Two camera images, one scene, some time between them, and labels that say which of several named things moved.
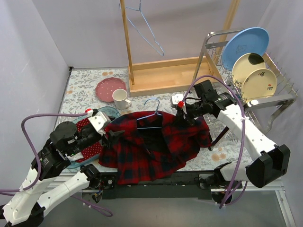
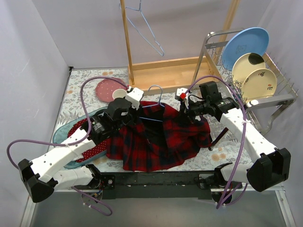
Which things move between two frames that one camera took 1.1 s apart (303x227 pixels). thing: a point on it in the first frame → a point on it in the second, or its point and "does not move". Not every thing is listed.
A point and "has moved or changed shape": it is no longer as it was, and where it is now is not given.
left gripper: [106, 136] → [132, 116]
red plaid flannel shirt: [151, 145] has moved or changed shape
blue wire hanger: [146, 117] → [159, 103]
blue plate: [250, 39] does not move
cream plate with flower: [259, 82] does not move
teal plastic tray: [112, 112] does not move
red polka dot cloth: [93, 150] does not move
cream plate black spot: [245, 64] does not move
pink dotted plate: [105, 87] does not move
